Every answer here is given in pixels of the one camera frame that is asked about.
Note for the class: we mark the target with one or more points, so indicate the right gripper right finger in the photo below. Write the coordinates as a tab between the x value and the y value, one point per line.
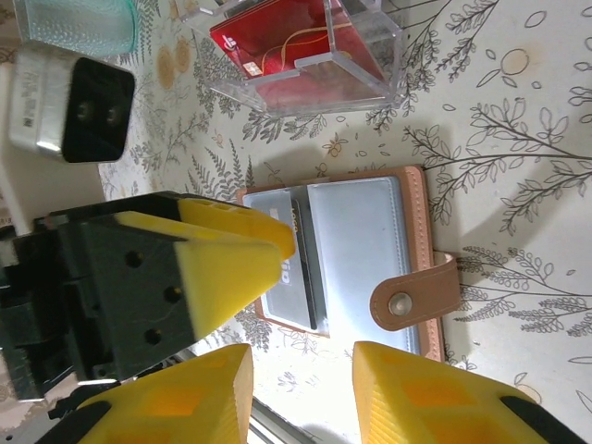
439	407

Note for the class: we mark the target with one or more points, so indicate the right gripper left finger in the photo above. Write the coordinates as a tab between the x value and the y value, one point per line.
185	407

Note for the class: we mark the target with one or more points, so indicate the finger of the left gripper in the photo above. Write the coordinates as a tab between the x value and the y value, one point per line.
222	287
240	222

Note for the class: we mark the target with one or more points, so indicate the pink leather card holder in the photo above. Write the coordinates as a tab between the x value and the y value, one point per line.
418	231

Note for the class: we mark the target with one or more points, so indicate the clear acrylic card box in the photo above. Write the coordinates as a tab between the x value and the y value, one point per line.
370	28

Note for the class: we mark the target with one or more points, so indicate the blue frosted cup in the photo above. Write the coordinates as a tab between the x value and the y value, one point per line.
74	28

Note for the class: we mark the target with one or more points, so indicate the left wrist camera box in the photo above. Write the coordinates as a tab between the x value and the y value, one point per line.
92	106

